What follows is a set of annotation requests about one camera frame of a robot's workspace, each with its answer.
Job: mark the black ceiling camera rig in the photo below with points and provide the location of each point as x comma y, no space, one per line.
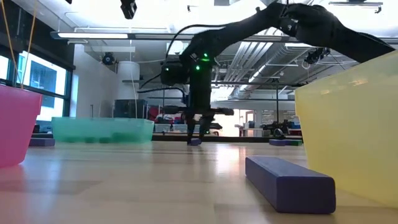
317,55

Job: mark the yellow translucent plastic bin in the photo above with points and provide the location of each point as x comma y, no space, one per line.
351,130

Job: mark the teal translucent plastic bin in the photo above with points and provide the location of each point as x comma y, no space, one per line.
102,129

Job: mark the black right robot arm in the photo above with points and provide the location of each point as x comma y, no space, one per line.
311,28

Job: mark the white round lamp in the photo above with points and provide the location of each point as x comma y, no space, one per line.
172,48

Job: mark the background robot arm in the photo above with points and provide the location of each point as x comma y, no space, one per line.
280,128

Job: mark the blue wooden block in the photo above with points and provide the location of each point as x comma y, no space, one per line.
43,142
195,142
292,189
277,142

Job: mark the silver ventilation ducts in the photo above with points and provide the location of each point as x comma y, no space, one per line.
248,59

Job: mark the long ceiling light bar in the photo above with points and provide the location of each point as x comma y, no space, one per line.
93,35

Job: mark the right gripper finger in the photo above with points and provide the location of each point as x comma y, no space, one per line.
206,123
190,127

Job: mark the black ceiling track fixture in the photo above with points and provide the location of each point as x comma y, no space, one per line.
356,3

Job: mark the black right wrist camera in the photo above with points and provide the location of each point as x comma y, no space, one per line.
174,74

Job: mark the clear plastic bin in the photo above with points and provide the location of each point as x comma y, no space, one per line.
178,128
162,128

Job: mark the green wooden block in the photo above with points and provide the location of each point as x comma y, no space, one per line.
294,142

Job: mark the white round column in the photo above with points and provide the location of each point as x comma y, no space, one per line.
128,81

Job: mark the red translucent plastic bin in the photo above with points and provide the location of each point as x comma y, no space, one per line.
15,124

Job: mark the large window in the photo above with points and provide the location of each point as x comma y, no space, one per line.
46,77

